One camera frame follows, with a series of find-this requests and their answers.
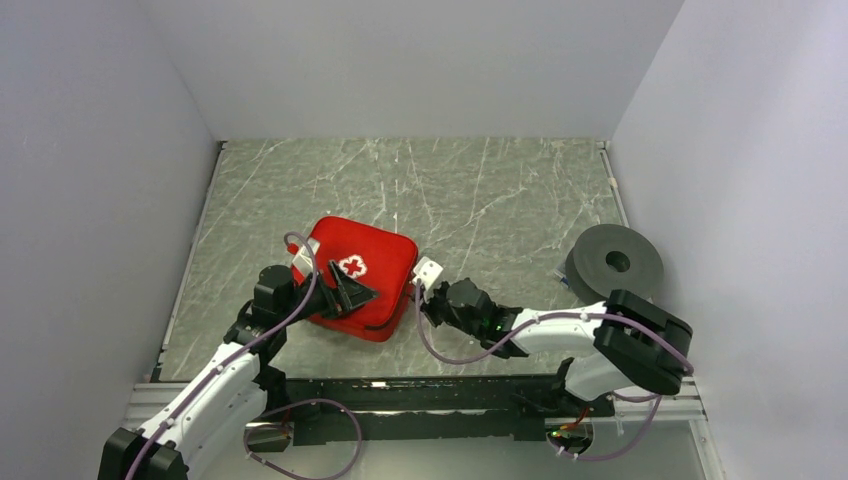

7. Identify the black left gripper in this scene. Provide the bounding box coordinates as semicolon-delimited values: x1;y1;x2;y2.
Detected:
280;261;379;326

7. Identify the red medicine kit case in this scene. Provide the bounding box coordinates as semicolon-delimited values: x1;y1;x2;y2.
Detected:
308;216;418;342

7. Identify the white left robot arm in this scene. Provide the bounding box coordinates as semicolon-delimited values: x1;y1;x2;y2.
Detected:
98;262;378;479

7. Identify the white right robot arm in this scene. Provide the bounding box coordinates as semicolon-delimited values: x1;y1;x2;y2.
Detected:
413;278;694;415

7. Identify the grey filament spool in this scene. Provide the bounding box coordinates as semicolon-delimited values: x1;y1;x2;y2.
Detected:
563;224;665;304

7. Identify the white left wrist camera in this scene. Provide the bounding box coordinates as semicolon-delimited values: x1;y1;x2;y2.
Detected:
287;238;320;282

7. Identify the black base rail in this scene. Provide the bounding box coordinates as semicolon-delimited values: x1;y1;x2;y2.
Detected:
270;374;615;446

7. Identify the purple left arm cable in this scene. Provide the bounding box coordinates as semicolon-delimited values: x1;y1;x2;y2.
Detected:
122;231;364;480

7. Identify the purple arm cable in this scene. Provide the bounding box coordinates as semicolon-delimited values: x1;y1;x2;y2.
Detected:
413;281;696;464
122;231;364;480

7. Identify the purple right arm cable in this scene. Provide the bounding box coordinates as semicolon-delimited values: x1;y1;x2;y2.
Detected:
413;281;696;464

